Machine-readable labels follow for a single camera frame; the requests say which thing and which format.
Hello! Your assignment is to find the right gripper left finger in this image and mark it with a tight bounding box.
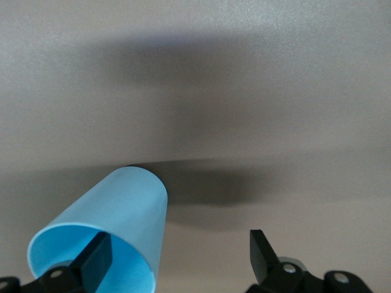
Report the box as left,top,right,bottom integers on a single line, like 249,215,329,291
38,231,115,293

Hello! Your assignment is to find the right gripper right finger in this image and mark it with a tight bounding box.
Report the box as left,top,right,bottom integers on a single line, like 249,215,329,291
247,229,307,293

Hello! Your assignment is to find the blue cup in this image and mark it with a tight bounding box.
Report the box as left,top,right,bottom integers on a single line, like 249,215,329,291
26,165,169,293

